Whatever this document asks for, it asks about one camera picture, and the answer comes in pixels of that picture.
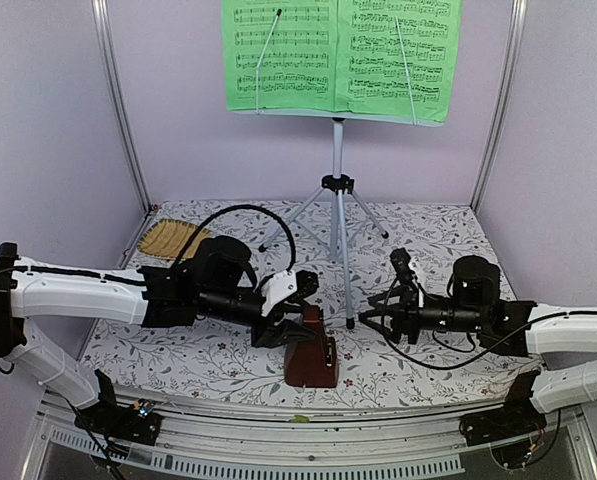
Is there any dark red metronome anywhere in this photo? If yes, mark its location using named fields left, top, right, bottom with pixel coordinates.
left=284, top=305, right=339, bottom=389

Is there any aluminium corner post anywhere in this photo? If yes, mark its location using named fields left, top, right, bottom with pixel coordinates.
left=470, top=0, right=528, bottom=214
left=91, top=0, right=152, bottom=213

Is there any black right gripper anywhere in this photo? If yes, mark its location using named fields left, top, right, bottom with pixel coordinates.
left=359, top=283, right=486, bottom=344

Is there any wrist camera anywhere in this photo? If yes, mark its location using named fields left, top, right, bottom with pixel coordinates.
left=390, top=248, right=427, bottom=307
left=259, top=270, right=319, bottom=317

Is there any aluminium corner post right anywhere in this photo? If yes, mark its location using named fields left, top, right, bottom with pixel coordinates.
left=470, top=0, right=528, bottom=214

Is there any aluminium corner post left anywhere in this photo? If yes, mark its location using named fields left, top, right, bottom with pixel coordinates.
left=91, top=0, right=152, bottom=213

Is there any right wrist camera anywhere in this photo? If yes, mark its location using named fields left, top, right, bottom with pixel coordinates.
left=390, top=248, right=427, bottom=307

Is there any green sheet music page one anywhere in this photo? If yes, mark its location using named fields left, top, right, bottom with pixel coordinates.
left=221, top=1, right=338, bottom=111

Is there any aluminium front rail frame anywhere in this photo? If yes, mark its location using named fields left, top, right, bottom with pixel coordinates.
left=21, top=393, right=597, bottom=479

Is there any woven bamboo tray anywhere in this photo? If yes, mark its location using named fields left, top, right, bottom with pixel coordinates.
left=138, top=219, right=198, bottom=260

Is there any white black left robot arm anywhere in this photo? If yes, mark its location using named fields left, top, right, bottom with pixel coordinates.
left=0, top=236, right=318, bottom=445

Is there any green sheet music stack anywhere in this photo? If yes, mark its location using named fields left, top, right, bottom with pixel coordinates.
left=334, top=0, right=462, bottom=126

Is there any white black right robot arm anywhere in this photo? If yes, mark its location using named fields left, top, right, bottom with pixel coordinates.
left=359, top=248, right=597, bottom=445

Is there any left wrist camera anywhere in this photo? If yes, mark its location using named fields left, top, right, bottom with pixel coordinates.
left=259, top=270, right=319, bottom=317

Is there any white perforated music stand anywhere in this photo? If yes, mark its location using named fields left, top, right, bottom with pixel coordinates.
left=225, top=0, right=449, bottom=330

